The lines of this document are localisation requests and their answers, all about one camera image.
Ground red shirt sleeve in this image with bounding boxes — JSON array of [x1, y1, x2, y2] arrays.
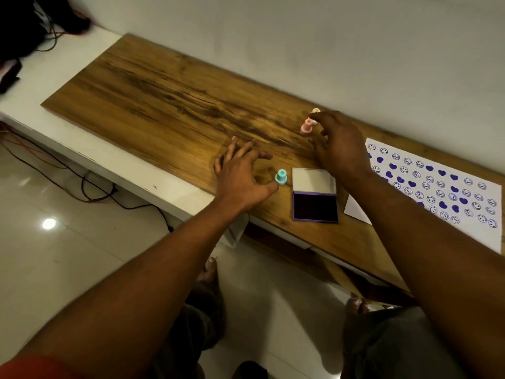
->
[[0, 354, 81, 379]]

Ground black floor cable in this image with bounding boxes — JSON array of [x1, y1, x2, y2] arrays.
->
[[0, 139, 174, 234]]

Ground red floor cable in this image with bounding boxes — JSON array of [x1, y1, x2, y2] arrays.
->
[[0, 121, 69, 171]]

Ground black strap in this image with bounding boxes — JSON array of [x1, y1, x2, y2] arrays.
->
[[0, 59, 23, 94]]

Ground person's left hand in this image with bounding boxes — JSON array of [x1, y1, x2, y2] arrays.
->
[[213, 136, 280, 212]]

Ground person's right leg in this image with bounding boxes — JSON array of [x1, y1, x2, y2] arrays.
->
[[340, 305, 468, 379]]

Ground white low bench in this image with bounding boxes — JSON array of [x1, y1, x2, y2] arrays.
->
[[0, 25, 395, 290]]

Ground person's foot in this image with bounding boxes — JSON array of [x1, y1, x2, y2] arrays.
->
[[346, 297, 370, 317], [196, 257, 218, 283]]

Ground person's right foot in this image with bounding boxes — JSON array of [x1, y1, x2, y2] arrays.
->
[[346, 297, 370, 317]]

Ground person's left foot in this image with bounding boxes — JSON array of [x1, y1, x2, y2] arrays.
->
[[196, 257, 218, 283]]

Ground person's leg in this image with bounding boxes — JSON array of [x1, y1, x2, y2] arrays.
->
[[156, 278, 228, 379], [340, 305, 468, 379]]

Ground brown wooden board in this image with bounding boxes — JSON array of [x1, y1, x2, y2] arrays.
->
[[41, 33, 505, 293]]

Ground thin wires by bag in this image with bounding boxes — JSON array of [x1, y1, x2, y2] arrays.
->
[[35, 12, 67, 52]]

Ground white stamped paper sheet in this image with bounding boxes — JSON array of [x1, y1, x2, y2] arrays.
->
[[343, 137, 503, 255]]

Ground purple ink pad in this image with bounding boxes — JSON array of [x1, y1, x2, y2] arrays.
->
[[291, 167, 339, 224]]

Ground person's right hand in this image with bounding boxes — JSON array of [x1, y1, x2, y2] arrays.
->
[[309, 110, 372, 184]]

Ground person's left forearm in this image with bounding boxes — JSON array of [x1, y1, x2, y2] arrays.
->
[[16, 199, 254, 379]]

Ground black bag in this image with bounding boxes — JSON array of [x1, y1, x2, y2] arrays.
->
[[0, 0, 94, 63]]

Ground person's left leg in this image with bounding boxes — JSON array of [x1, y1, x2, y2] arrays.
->
[[156, 278, 228, 379]]

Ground person's right forearm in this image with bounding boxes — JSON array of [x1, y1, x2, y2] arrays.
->
[[346, 171, 505, 379]]

